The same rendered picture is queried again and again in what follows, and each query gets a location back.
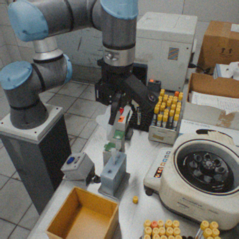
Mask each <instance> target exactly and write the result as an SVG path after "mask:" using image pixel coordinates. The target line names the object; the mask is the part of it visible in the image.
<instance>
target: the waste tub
mask: <svg viewBox="0 0 239 239"><path fill-rule="evenodd" d="M119 205H120V203H118V202H115V201H113V200H110V199H108V198H106V197H103V196H100V195H98V194H94V193H92V192H89V191H87V190H85V189H82V188H79V187H76V186H74V187H73V189H72V190H71V191H70V193H69V194H68V196H67V197H66V199H65V200H64V202H63V203H62V205H61V207H60V208H59V210H58V211H57V213H56V214H55V215H54V217H53V218H52V220H51V222H50V223H49V224H48V226H47V227H46V229H45V231H44V233H46V234H47V236H48V238H49V239H112V236H113V234H114V232H115V230H116V227H117V225H118V223H119Z"/></svg>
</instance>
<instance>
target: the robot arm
mask: <svg viewBox="0 0 239 239"><path fill-rule="evenodd" d="M3 1H4V3H5V4H6V5H7V6H8V8H7V12H8V16H9V20H10V23H11V26H12V28H13V29H14V32H15V34H16V36H17V37H18V38H19V39H21V40H22V41H24V42H31V41H32V43H33V46H34V50H35V53H34V54H33V63H30V62H26V61H21V62H20V61H17V62H13V63H11V64H9V65H7V66H5V67H4V68H2V70H1V71H0V82H1V86H2V88H3V90H4V92H5V94H6V98H7V101H8V103H9V105H10V121H11V124H12V125H13V126H14V127H15V128H17V129H21V130H29V129H33V128H36V127H38V126H40V125H42V124H44V123H45V122H46V120H47V119H48V116H49V114H48V111H47V108H46V107H45V106H44V104H43V103H42V102H41V100H40V97H39V94H40V93H42V92H44V91H47V90H51V89H53V88H55V87H58V86H62V85H64V84H66V83H68V82H69V81H70V79H71V77H72V65H71V62H70V59H69V58H68V56H66V55H65V54H63V52H62V51H61V50H60V49H59V48H58V46H57V42H56V39H55V36H56V35H60V34H64V33H68V32H71V31H76V30H79V29H83V28H87V27H93V28H95V29H97V30H99V31H102V43H103V57H102V59H99V60H97V65H98V66H100V67H101V72H102V78H101V79H99V80H98V82H97V83H96V84H95V85H94V89H95V101H96V102H99V103H101V104H104V105H106V106H108V105H111V106H109V107H107V109H106V113H105V114H103V115H98V116H97V118H96V122H97V123H98V124H99V125H101V126H102V127H103V128H105V129H106V131H107V132H106V140H107V141H109V140H110V139H111V138H112V137H113V136H114V134H115V130H116V127H117V123H118V120H119V118H120V116H121V113H120V108H124V107H125V106H126V105H127V104H130V107H131V110H132V111H133V112H135V111H136V110H137V104H138V105H139V106H140V107H141V108H143V109H144V110H145V111H146V112H150V111H151V110H152V109H153V108H154V107H155V106H156V105H157V104H158V102H159V98H158V97H157V96H156V95H154V94H153V93H152V91H151V90H150V89H149V88H148V87H146V86H145V85H144V84H143V83H142V82H140V81H139V80H138V79H137V78H136V77H135V76H134V75H133V74H132V73H131V72H130V71H131V70H132V69H133V62H134V60H135V51H136V33H137V18H138V14H139V10H138V0H3ZM102 82H103V83H102ZM97 90H98V98H97Z"/></svg>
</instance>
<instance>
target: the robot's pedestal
mask: <svg viewBox="0 0 239 239"><path fill-rule="evenodd" d="M0 139H1V141H2V143H3V145H4V147H5V149H6V151H7V153H8V155H9V157H10V159H11V161H12V163H13V165H14V167H15V168H16V170H17V172H18V174H19V176H20V178H21V181H22V183H23V185H24V187H25V189H26V191H27V193H28V195H29V196H30V198H31V200H32V202H33V204H34V206H35V208H36V210H37V212H38V214H39V215H40V214H41V213H42V211H43V210H44V209H45V207H46V205H47V204H48V202H49V200H50V199H51V197H52V195H53V194H54V192H55V191H56V189H57V188H58V187H59V184H60V183H61V181H62V179H63V177H64V176H65V174H64V173H63V172H62V171H61V168H62V166H63V165H64V163H65V162H66V161H67V159H68V158H69V157H70V154H72V153H71V148H70V144H69V139H68V132H67V127H66V122H65V118H64V114H61V115H60V116H59V118H58V119H57V120H56V121H55V122H54V123H53V124H52V126H51V127H50V128H49V129H48V130H47V131H46V133H45V134H44V135H43V136H42V137H41V138H40V140H39V141H35V140H31V139H28V138H24V137H20V136H17V135H14V134H10V133H6V132H3V131H0Z"/></svg>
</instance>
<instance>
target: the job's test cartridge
mask: <svg viewBox="0 0 239 239"><path fill-rule="evenodd" d="M125 122H126V117H125V116H120V118H119V120H118V123H117V127H116V130H120V131H126V128H127V126H128V122H127V123H125Z"/></svg>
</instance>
